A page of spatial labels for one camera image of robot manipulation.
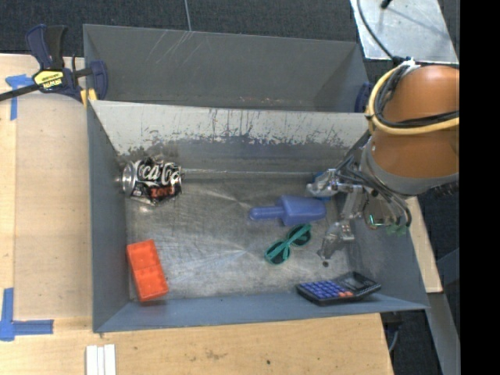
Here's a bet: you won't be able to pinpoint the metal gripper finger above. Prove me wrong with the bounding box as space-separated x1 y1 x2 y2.
316 221 357 268
305 168 341 199

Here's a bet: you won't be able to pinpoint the blue plastic scoop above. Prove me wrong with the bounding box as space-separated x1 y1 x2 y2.
248 194 328 227

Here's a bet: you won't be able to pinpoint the blue and black calculator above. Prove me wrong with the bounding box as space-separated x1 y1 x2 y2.
295 270 383 308

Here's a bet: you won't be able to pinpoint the green sunglasses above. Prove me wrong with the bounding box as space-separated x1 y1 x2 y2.
263 223 313 266

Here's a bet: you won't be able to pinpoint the grey metal bin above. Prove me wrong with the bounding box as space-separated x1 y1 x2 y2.
81 23 431 334

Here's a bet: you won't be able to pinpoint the crushed black soda can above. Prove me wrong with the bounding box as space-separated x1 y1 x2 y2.
116 157 185 208

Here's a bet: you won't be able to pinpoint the orange toy brick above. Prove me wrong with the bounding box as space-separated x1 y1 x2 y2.
125 238 170 303

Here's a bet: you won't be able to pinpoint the pale wood board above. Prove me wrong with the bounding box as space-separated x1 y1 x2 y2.
13 91 95 322

